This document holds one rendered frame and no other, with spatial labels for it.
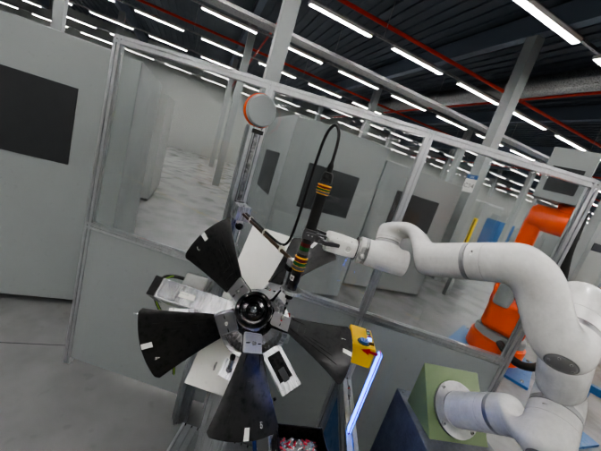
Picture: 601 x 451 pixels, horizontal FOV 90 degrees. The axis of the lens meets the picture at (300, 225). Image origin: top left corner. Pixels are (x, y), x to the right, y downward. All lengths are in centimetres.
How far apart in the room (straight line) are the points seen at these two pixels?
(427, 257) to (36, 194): 273
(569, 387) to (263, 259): 104
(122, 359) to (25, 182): 148
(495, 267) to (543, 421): 48
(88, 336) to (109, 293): 35
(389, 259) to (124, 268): 163
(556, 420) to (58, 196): 299
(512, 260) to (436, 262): 16
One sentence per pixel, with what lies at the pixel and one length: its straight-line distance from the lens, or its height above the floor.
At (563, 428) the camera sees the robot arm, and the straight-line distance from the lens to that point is 112.
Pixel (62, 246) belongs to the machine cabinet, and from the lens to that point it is 304.
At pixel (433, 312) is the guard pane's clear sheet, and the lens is 192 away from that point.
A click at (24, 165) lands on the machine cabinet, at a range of 295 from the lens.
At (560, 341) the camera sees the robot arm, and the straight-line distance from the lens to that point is 77.
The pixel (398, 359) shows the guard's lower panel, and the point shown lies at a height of 79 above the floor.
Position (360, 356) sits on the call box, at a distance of 137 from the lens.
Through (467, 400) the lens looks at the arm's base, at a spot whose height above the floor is 111.
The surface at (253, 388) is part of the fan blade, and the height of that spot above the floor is 102.
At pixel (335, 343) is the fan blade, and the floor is 117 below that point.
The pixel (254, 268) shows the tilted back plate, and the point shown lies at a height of 121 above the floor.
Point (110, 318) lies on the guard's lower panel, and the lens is 232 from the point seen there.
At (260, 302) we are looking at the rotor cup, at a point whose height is 125.
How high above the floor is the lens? 171
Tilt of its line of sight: 12 degrees down
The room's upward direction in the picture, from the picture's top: 17 degrees clockwise
